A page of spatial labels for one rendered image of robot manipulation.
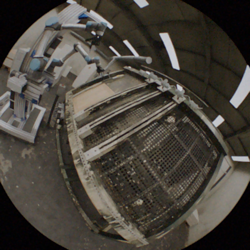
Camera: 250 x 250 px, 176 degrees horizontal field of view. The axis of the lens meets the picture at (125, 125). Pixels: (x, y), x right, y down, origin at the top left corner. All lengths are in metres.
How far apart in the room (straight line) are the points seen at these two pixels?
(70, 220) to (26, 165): 0.94
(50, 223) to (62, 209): 0.33
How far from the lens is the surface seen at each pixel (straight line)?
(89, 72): 5.05
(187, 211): 0.83
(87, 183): 0.65
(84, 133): 0.74
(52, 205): 1.42
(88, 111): 0.89
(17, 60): 1.45
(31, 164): 1.54
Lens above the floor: 1.42
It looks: 15 degrees down
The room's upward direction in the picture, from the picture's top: 44 degrees clockwise
